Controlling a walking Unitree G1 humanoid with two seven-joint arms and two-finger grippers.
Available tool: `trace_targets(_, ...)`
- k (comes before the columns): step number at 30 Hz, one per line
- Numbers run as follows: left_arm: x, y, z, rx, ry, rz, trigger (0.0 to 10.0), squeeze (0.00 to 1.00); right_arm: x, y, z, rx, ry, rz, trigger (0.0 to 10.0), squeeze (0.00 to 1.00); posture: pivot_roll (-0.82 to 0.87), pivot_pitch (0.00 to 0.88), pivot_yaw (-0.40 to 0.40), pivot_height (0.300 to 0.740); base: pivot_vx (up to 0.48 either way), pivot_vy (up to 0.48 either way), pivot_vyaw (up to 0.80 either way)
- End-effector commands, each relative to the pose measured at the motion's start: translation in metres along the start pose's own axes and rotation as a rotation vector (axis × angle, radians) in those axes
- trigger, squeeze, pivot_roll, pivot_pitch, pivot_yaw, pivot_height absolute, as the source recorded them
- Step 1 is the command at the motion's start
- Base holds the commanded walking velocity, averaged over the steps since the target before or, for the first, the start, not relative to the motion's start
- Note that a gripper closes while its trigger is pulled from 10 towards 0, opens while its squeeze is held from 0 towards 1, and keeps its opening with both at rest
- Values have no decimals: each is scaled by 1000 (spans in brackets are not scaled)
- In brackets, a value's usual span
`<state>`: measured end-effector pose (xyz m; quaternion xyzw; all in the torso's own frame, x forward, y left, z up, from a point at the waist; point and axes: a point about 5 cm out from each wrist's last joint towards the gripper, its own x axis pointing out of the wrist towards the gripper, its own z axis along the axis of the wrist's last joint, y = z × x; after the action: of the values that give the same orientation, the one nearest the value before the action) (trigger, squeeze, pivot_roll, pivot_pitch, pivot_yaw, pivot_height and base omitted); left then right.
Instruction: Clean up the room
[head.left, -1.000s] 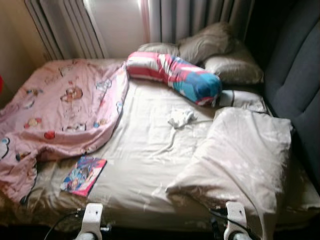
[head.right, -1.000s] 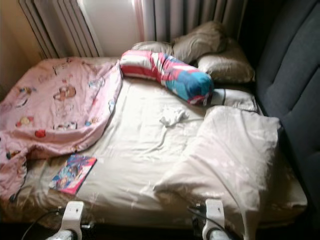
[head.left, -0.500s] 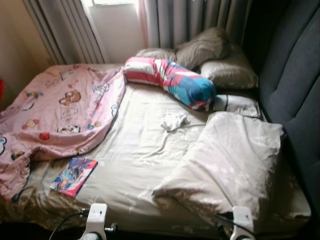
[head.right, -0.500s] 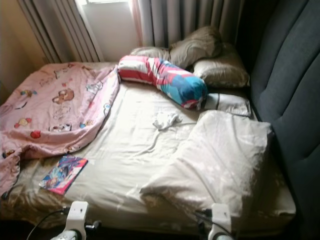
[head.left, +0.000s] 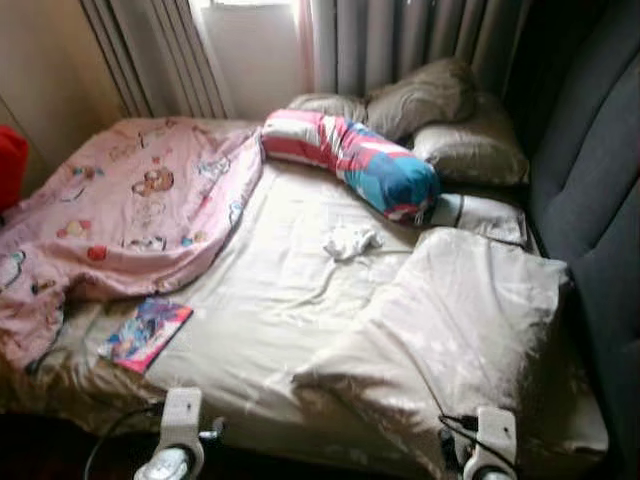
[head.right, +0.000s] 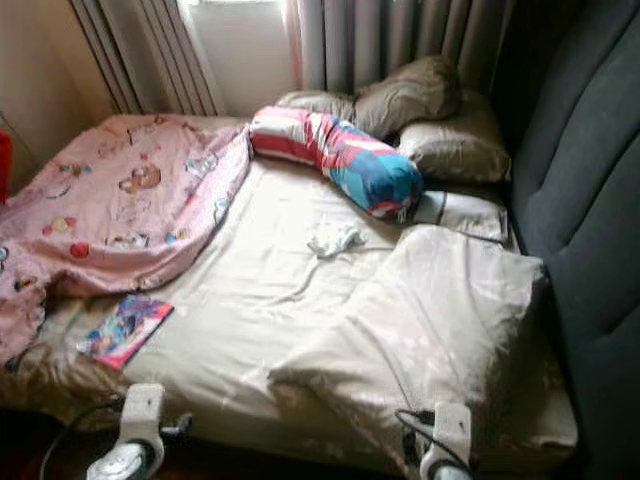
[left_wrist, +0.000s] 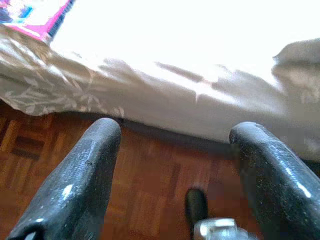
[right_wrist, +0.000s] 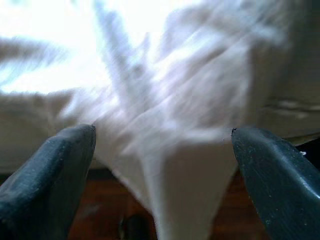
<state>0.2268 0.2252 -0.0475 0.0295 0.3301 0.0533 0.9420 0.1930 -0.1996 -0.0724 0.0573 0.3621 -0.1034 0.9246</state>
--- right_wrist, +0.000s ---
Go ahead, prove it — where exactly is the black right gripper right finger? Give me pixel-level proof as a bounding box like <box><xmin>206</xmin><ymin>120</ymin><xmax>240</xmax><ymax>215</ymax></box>
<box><xmin>231</xmin><ymin>126</ymin><xmax>320</xmax><ymax>240</ymax></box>

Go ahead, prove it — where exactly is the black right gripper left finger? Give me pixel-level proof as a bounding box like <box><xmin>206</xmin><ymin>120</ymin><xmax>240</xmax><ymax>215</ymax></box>
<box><xmin>0</xmin><ymin>124</ymin><xmax>97</xmax><ymax>240</ymax></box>

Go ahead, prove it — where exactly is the bed with beige sheet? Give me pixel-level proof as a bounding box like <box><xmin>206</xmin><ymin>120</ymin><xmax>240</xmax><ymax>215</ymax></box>
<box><xmin>0</xmin><ymin>0</ymin><xmax>320</xmax><ymax>240</ymax></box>

